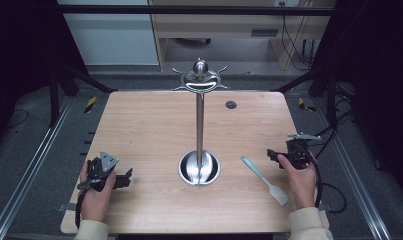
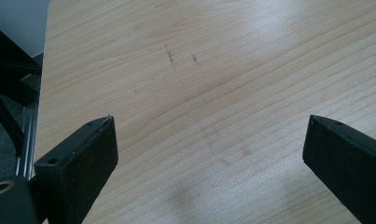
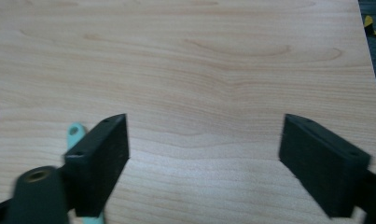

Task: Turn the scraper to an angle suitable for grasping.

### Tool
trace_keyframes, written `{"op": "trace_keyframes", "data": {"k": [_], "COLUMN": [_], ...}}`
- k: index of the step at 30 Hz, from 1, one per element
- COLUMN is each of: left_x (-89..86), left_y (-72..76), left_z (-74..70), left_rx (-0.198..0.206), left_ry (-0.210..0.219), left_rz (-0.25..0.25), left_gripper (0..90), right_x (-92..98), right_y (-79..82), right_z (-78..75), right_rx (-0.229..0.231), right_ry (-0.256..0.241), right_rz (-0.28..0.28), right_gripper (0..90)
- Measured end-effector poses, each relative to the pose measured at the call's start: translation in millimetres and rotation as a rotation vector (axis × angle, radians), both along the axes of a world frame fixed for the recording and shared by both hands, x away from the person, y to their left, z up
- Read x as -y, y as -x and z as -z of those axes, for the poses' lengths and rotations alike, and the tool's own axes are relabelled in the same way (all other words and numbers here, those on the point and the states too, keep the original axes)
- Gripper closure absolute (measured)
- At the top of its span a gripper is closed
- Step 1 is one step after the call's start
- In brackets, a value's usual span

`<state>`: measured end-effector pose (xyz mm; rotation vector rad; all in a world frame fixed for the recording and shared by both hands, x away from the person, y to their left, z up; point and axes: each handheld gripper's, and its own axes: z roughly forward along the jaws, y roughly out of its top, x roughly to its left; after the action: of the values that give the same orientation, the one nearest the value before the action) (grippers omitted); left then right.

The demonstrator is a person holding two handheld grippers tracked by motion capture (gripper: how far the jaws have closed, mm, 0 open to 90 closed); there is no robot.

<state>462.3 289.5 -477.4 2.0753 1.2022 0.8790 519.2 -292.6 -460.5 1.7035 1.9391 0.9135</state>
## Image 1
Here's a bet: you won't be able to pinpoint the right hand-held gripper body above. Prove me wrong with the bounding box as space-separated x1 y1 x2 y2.
285 133 323 170

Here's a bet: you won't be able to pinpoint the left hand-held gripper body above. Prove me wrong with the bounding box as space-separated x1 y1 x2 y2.
77 150 119 193

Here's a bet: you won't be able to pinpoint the teal handled white spatula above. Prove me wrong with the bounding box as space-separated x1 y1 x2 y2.
240 155 290 207

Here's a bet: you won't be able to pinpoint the steel utensil stand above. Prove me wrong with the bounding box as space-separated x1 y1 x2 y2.
171 57 230 187

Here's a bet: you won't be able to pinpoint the person's right hand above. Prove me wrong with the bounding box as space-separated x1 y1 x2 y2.
276 153 319 211

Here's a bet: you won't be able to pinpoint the person's left hand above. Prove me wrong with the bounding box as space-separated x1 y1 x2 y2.
79 159 117 223

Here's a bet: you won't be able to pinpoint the yellow black tape strip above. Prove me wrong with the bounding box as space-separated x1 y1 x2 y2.
297 97 317 113
84 95 99 114

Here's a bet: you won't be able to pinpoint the white cabinet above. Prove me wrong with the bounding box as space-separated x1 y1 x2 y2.
56 0 160 66

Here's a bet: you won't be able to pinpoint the light wooden desk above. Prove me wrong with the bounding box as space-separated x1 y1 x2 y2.
148 0 337 72

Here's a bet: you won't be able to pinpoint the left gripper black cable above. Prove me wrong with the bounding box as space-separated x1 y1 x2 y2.
74 179 91 230

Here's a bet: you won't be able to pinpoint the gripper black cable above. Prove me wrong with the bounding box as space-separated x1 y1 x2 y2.
308 153 349 215
74 179 91 230

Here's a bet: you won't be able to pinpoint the black floor cables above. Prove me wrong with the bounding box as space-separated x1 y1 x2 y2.
313 81 358 160

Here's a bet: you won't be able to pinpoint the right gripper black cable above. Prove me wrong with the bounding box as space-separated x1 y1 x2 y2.
308 153 349 215

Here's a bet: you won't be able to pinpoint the black metal frame stand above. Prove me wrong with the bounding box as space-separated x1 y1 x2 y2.
271 65 339 132
48 62 119 128

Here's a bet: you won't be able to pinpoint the aluminium floor rail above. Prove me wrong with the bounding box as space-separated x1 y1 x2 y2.
0 95 74 240
312 98 394 240

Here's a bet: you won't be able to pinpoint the thin black floor cable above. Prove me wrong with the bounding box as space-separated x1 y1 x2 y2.
4 108 30 130

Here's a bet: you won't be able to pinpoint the black hanging cables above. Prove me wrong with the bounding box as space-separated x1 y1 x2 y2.
280 1 315 72

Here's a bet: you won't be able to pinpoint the black horizontal frame bar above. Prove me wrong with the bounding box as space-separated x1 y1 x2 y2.
56 4 337 17

